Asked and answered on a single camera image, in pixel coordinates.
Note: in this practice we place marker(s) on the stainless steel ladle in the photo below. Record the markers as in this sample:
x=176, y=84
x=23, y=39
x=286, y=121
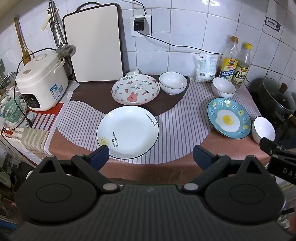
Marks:
x=59, y=34

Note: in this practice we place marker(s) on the black charger plug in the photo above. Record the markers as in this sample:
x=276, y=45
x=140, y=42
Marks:
x=140, y=23

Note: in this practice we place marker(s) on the white ribbed bowl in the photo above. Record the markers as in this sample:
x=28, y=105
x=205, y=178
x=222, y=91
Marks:
x=263, y=128
x=223, y=86
x=173, y=82

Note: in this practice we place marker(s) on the white wall socket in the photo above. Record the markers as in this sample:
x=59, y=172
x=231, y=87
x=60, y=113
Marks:
x=149, y=25

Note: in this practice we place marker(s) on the green colander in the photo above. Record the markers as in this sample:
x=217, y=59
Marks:
x=12, y=109

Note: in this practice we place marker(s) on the blue fried egg print plate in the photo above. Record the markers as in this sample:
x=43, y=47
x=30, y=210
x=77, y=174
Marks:
x=229, y=118

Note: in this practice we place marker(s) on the small white object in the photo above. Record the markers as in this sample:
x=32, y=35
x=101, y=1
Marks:
x=133, y=72

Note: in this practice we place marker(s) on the red striped mat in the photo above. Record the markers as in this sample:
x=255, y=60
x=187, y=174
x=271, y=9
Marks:
x=44, y=117

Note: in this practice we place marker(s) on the wall sticker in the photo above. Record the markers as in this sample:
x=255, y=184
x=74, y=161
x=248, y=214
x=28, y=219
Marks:
x=272, y=23

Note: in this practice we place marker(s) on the white seasoning bag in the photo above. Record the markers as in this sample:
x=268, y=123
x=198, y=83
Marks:
x=205, y=67

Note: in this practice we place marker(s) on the white plate with sun print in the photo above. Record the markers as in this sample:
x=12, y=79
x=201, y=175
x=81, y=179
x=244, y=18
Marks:
x=128, y=133

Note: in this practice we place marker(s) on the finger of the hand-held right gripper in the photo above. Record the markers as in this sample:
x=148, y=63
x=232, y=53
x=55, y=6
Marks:
x=269, y=147

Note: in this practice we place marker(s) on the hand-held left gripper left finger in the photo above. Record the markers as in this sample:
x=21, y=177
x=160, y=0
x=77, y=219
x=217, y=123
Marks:
x=101, y=153

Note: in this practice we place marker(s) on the white rice cooker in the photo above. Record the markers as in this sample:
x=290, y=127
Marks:
x=39, y=78

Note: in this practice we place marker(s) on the white cutting board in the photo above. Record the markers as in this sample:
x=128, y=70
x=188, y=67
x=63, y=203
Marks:
x=93, y=44

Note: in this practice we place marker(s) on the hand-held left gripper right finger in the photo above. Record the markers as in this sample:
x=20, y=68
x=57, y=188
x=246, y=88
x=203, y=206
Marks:
x=200, y=154

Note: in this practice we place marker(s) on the beige striped cloth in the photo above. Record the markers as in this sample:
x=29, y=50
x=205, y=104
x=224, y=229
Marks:
x=34, y=139

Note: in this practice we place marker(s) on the clear vinegar bottle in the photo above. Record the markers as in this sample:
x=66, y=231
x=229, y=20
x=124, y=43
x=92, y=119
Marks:
x=241, y=69

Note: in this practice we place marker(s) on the pink rabbit print plate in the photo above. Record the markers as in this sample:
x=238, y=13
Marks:
x=135, y=89

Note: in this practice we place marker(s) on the yellow label cooking wine bottle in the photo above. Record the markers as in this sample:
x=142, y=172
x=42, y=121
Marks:
x=227, y=62

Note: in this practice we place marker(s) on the glass wok lid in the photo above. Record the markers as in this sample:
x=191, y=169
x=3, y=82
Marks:
x=279, y=93

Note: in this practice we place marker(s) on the wooden spatula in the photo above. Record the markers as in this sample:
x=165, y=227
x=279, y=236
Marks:
x=22, y=38

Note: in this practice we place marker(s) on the white rice paddle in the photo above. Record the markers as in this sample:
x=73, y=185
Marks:
x=46, y=22

